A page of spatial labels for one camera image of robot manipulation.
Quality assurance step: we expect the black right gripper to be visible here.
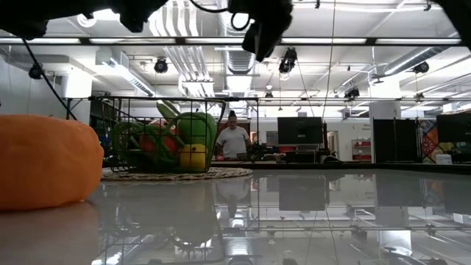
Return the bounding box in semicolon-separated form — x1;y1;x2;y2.
227;0;294;63

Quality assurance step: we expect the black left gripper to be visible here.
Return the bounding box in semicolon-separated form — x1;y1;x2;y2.
109;0;171;33

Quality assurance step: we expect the pink dragon fruit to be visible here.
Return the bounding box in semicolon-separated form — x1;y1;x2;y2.
156;99;182;119

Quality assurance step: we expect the green apple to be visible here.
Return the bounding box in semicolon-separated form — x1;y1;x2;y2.
176;112;219;148

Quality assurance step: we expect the yellow lemon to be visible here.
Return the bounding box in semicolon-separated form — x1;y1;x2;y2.
179;143;209;171

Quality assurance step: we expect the red apple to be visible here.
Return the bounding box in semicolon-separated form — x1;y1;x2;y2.
138;124;180;155

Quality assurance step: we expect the round wicker basket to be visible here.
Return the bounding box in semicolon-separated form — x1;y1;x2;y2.
101;166;254;182

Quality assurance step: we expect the black monitor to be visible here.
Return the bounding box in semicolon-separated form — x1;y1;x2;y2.
277;116;325;146
436;113;471;144

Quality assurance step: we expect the person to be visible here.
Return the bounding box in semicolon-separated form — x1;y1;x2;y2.
214;109;255;162

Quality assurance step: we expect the shelf with red bins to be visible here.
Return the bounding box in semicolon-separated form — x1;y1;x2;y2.
350;138;372;163

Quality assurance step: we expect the black partition panel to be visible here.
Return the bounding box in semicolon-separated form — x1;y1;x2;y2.
372;117;421;164

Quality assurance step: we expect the orange tangerine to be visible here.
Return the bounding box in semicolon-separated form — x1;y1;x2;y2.
0;113;105;211

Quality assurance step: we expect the silver ceiling duct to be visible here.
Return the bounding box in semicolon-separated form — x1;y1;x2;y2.
219;46;261;77
369;36;461;84

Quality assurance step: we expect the black horizontal rail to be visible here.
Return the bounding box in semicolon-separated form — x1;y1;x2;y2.
65;96;471;103

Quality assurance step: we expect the black wire basket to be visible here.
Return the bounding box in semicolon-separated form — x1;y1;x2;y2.
89;96;227;174

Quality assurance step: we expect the black cable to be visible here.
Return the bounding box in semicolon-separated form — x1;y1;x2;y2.
21;38;78;121

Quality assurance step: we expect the black overhead light rail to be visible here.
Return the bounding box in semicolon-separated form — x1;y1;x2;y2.
0;35;471;46

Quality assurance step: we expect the black aluminium table frame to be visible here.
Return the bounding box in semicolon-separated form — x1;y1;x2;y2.
211;160;471;175

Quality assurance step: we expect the colourful wall poster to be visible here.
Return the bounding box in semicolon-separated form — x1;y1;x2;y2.
419;119;445;164

